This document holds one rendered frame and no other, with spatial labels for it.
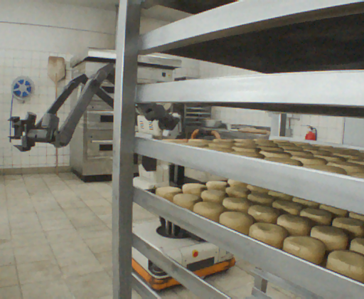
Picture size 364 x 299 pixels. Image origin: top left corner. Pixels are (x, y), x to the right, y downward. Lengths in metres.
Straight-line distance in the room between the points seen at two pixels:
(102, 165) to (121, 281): 4.34
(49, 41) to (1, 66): 0.93
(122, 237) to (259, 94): 0.37
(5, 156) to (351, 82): 5.56
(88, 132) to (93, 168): 0.56
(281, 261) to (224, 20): 0.28
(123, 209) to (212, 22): 0.35
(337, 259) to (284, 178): 0.10
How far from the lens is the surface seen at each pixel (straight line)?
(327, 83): 0.30
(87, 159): 4.79
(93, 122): 4.79
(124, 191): 0.57
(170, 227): 2.25
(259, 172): 0.34
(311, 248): 0.37
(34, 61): 5.71
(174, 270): 0.50
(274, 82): 0.33
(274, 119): 0.85
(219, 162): 0.38
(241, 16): 0.38
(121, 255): 0.61
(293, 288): 0.89
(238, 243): 0.38
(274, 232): 0.40
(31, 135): 1.43
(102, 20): 6.12
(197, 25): 0.44
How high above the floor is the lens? 1.11
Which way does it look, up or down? 8 degrees down
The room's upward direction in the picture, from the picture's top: 3 degrees clockwise
